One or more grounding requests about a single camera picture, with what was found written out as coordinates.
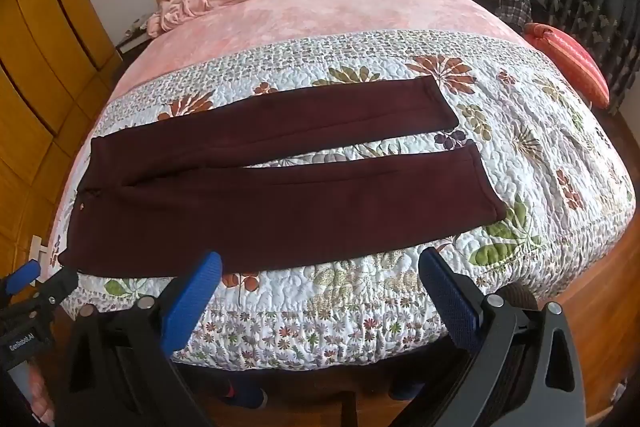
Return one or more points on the floral quilted bedspread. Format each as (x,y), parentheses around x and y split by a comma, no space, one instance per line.
(525,147)

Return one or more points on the maroon pants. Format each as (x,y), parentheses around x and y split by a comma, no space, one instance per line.
(250,207)

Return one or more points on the small bedside table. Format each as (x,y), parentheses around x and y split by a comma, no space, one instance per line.
(132,38)

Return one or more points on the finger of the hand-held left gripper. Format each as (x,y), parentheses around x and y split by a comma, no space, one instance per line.
(22,276)
(57,287)

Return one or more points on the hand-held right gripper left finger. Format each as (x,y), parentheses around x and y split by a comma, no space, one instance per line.
(192,302)

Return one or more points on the person's blue slipper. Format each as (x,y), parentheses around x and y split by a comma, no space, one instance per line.
(406,389)
(245,394)

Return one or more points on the white plastic bracket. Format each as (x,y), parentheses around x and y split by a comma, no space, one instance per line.
(40,249)

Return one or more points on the wooden wardrobe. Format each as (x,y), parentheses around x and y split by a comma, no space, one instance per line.
(40,57)

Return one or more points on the person's left hand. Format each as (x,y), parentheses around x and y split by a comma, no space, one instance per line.
(41,399)

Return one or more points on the plaid cloth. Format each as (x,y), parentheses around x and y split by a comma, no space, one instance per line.
(515,12)

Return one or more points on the pink bed sheet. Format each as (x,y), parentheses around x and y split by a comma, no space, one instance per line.
(325,12)

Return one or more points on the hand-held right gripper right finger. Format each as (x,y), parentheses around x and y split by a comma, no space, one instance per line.
(450,302)

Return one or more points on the orange cushion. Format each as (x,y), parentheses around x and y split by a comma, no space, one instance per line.
(570,57)

